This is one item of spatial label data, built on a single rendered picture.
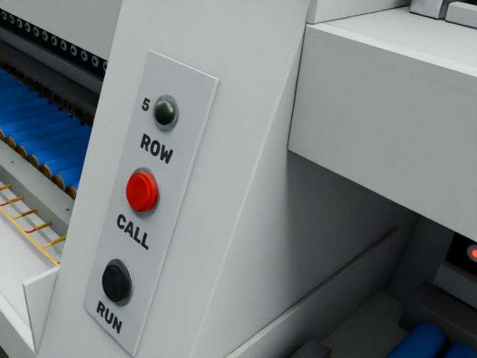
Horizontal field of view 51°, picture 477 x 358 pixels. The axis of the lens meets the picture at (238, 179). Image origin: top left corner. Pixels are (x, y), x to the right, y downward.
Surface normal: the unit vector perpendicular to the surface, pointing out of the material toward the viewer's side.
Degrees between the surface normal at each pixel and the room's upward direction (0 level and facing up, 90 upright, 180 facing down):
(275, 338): 90
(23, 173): 19
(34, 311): 90
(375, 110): 109
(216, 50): 90
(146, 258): 90
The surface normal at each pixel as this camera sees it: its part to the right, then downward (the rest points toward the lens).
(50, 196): 0.08, -0.86
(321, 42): -0.69, 0.32
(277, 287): 0.71, 0.41
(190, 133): -0.63, 0.02
